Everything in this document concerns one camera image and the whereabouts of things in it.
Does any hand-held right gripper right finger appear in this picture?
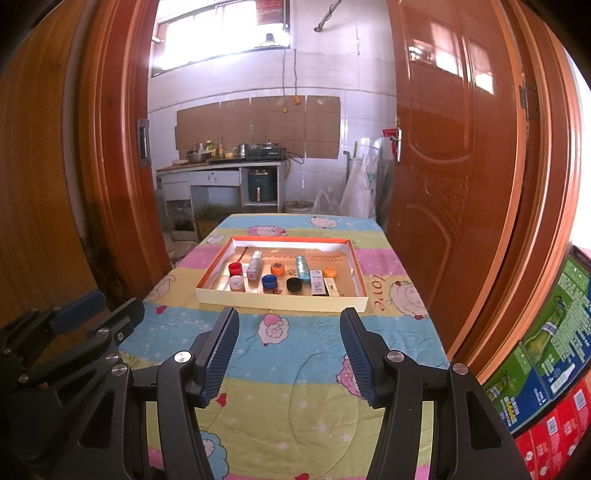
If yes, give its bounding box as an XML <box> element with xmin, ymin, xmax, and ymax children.
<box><xmin>339</xmin><ymin>307</ymin><xmax>532</xmax><ymax>480</ymax></box>

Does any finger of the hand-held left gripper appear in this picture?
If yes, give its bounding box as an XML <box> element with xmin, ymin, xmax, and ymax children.
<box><xmin>18</xmin><ymin>298</ymin><xmax>145</xmax><ymax>389</ymax></box>
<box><xmin>0</xmin><ymin>290</ymin><xmax>106</xmax><ymax>365</ymax></box>

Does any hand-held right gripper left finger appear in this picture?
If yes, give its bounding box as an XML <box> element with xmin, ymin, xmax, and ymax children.
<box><xmin>60</xmin><ymin>306</ymin><xmax>241</xmax><ymax>480</ymax></box>

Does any shallow orange-rimmed cardboard box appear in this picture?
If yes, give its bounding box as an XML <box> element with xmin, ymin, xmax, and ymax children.
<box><xmin>195</xmin><ymin>236</ymin><xmax>369</xmax><ymax>313</ymax></box>

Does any pastel sheep printed blanket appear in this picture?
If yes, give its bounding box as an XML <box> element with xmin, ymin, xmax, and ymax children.
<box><xmin>117</xmin><ymin>213</ymin><xmax>451</xmax><ymax>480</ymax></box>

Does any glass jug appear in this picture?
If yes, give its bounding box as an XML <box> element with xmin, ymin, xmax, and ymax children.
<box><xmin>173</xmin><ymin>205</ymin><xmax>197</xmax><ymax>232</ymax></box>

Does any potted green plant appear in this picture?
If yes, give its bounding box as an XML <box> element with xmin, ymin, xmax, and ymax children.
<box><xmin>196</xmin><ymin>205</ymin><xmax>232</xmax><ymax>241</ymax></box>

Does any clear plastic bag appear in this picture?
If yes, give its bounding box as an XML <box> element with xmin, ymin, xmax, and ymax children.
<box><xmin>311</xmin><ymin>189</ymin><xmax>340</xmax><ymax>215</ymax></box>

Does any white woven sack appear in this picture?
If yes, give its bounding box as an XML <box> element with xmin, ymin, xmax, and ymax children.
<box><xmin>340</xmin><ymin>152</ymin><xmax>384</xmax><ymax>220</ymax></box>

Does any grey kitchen counter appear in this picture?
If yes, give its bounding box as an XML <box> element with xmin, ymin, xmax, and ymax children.
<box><xmin>157</xmin><ymin>159</ymin><xmax>283</xmax><ymax>232</ymax></box>

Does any dark green air fryer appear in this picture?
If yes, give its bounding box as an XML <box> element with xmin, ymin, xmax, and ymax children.
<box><xmin>248</xmin><ymin>169</ymin><xmax>273</xmax><ymax>202</ymax></box>

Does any metal strike plate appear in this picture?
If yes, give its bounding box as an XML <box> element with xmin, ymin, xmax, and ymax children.
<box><xmin>137</xmin><ymin>119</ymin><xmax>151</xmax><ymax>168</ymax></box>

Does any green printed carton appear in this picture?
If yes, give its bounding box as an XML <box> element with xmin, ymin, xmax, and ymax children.
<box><xmin>482</xmin><ymin>251</ymin><xmax>591</xmax><ymax>435</ymax></box>

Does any red printed carton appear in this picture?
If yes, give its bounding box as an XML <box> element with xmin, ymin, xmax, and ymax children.
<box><xmin>512</xmin><ymin>374</ymin><xmax>591</xmax><ymax>480</ymax></box>

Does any black gas stove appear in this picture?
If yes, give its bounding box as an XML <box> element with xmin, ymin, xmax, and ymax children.
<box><xmin>245</xmin><ymin>144</ymin><xmax>287</xmax><ymax>161</ymax></box>

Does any brown wooden door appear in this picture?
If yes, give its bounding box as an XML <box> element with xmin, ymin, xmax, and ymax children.
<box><xmin>385</xmin><ymin>0</ymin><xmax>529</xmax><ymax>361</ymax></box>

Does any window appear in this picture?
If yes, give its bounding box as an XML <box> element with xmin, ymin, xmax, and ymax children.
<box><xmin>150</xmin><ymin>0</ymin><xmax>291</xmax><ymax>79</ymax></box>

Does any metal door hinge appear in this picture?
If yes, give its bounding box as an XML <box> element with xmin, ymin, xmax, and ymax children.
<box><xmin>519</xmin><ymin>83</ymin><xmax>541</xmax><ymax>121</ymax></box>

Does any brown wooden door frame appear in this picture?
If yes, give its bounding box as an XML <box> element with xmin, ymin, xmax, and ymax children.
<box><xmin>76</xmin><ymin>0</ymin><xmax>585</xmax><ymax>384</ymax></box>

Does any cardboard sheet on wall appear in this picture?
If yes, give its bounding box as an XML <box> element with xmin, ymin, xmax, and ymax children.
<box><xmin>174</xmin><ymin>95</ymin><xmax>341</xmax><ymax>160</ymax></box>

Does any metal wall pipe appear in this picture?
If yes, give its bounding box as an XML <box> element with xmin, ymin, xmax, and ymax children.
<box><xmin>314</xmin><ymin>0</ymin><xmax>345</xmax><ymax>33</ymax></box>

